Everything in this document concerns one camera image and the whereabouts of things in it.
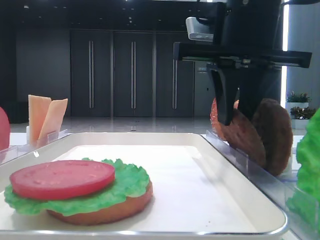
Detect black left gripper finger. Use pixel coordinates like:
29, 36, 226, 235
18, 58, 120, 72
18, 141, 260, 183
238, 66, 269, 119

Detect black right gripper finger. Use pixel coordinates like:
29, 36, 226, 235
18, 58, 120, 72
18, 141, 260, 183
209, 68, 242, 126

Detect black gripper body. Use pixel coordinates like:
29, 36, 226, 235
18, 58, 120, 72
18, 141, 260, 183
173, 1, 312, 69

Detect brown meat patty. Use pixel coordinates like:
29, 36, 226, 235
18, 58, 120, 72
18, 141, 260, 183
220, 108, 267, 168
251, 98, 293, 176

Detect green lettuce leaf standing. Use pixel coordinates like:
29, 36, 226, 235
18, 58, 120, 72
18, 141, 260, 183
287, 110, 320, 230

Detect green lettuce on burger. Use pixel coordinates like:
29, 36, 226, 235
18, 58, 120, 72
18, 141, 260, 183
4, 159, 150, 216

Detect orange cheese slice right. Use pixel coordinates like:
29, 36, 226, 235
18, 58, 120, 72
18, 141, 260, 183
37, 98, 68, 147

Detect orange cheese slice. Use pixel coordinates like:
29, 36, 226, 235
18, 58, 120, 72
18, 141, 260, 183
37, 98, 68, 147
28, 94, 52, 144

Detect orange cheese slice left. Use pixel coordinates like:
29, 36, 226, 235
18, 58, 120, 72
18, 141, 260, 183
28, 94, 52, 144

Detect red tomato slice on burger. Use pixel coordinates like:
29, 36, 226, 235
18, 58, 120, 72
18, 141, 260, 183
9, 160, 116, 201

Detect red tomato slice standing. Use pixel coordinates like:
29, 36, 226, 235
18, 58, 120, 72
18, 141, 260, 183
0, 107, 11, 151

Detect potted plants background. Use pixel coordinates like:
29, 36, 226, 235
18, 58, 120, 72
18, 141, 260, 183
285, 91, 316, 130

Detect dark cabinet doors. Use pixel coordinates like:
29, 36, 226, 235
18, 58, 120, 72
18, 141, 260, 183
70, 30, 194, 117

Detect white metal tray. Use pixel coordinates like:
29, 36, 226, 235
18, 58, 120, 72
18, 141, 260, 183
0, 132, 288, 240

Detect bottom bun on tray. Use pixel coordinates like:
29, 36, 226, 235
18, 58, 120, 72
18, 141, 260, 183
47, 181, 153, 226

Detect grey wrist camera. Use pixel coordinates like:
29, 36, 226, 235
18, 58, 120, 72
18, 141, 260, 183
185, 16, 214, 42

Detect long clear rail right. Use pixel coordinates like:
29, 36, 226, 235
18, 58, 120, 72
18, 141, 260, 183
202, 130, 320, 240

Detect long clear rail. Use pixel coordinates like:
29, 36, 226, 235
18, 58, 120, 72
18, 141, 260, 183
202, 130, 320, 240
0, 129, 70, 165

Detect long clear rail left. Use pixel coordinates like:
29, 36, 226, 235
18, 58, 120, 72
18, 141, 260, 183
0, 129, 70, 165

